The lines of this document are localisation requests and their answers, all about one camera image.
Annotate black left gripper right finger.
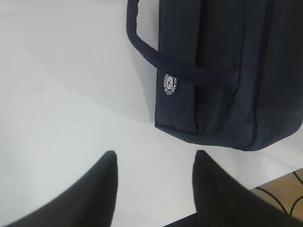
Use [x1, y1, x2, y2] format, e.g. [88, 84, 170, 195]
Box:
[170, 150, 303, 227]

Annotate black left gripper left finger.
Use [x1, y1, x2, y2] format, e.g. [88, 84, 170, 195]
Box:
[9, 151, 118, 227]

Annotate navy blue fabric lunch bag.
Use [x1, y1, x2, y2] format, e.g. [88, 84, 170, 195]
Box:
[126, 0, 303, 151]

